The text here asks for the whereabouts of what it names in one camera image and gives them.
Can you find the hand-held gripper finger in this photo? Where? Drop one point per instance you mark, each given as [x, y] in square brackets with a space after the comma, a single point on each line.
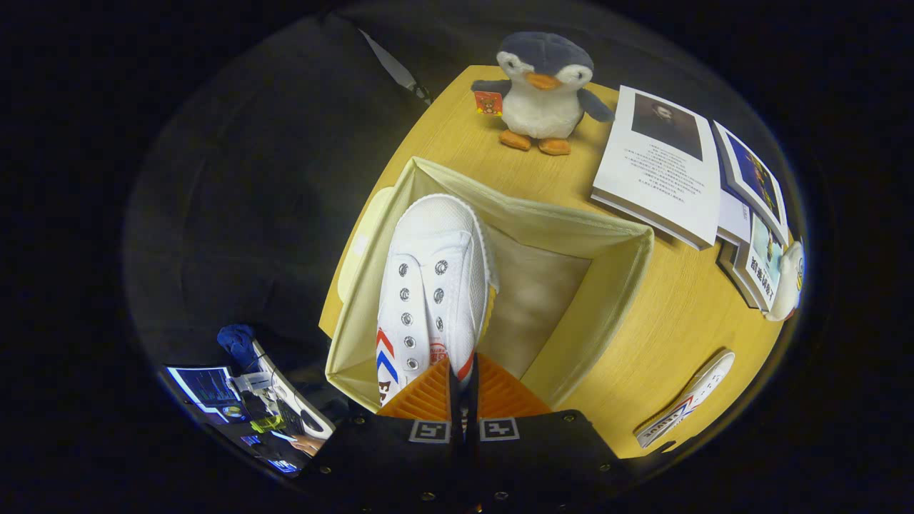
[472, 403]
[455, 403]

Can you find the white canvas shoe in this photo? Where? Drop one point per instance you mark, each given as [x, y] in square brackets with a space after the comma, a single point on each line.
[689, 400]
[435, 235]

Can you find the beige fabric storage box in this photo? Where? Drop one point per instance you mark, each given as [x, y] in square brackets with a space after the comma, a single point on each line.
[557, 232]

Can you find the white computer desk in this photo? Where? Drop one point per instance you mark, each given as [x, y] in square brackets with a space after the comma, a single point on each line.
[282, 382]

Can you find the blue cloth bundle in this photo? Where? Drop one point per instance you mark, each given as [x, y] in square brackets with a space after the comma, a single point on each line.
[237, 344]

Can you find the computer monitor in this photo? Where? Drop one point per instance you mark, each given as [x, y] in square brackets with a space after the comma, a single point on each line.
[207, 389]

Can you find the white portrait cover book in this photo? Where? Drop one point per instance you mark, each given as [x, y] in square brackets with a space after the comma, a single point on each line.
[657, 178]

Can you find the grey penguin plush toy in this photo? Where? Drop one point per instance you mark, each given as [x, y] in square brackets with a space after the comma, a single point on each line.
[546, 107]

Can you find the plain white book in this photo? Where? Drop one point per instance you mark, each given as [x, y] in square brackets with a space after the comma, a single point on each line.
[732, 218]

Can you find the light blue cover book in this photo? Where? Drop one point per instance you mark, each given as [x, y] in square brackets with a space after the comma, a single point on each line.
[760, 264]

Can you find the white duck plush toy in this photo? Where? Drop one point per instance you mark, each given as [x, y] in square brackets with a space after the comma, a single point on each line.
[785, 285]

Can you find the blue picture cover book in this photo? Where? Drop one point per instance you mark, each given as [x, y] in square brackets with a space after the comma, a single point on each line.
[757, 182]

